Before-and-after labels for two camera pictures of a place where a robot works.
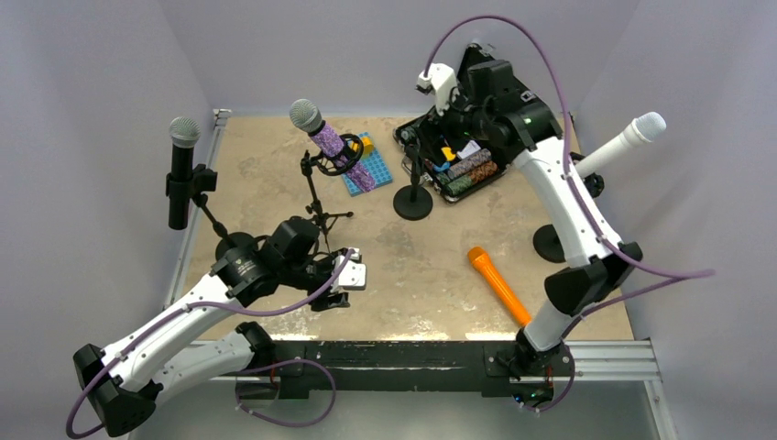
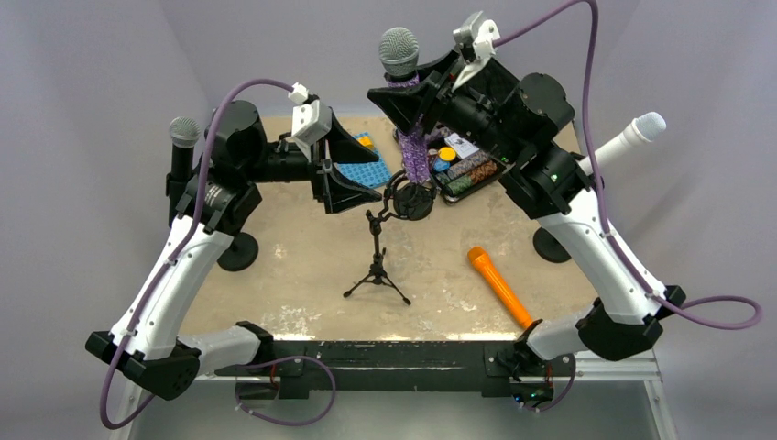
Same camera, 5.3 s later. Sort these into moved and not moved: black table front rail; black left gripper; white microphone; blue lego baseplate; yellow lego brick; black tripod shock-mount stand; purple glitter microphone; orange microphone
Moved: purple glitter microphone; black tripod shock-mount stand; black left gripper
Not moved: white microphone; orange microphone; yellow lego brick; black table front rail; blue lego baseplate
